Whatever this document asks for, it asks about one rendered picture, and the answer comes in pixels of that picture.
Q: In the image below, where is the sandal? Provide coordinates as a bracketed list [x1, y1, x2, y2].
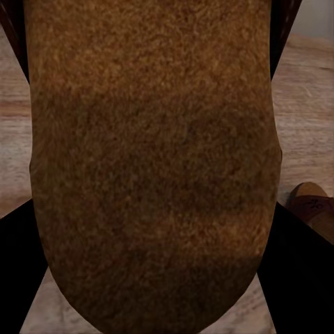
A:
[0, 0, 302, 334]
[285, 182, 334, 245]

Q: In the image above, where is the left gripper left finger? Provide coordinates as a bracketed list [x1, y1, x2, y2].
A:
[0, 199, 48, 334]

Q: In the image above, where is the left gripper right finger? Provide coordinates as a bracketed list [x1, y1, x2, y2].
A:
[257, 202, 334, 334]

